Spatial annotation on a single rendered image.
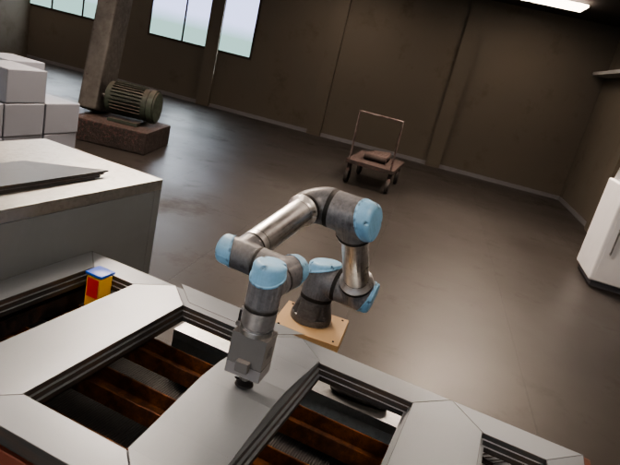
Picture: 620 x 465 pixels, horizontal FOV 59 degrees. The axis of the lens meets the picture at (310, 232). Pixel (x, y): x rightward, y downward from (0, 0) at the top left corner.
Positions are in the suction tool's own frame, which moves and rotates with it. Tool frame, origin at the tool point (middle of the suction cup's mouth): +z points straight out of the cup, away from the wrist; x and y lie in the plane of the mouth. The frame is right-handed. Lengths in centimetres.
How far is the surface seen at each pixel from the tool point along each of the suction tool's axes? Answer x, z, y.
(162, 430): -20.8, 1.2, -7.5
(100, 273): 24, 0, -59
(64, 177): 41, -19, -90
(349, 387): 26.1, 5.7, 20.3
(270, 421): -2.7, 3.2, 8.9
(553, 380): 260, 90, 121
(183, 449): -23.0, 1.4, -1.5
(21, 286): 8, 3, -72
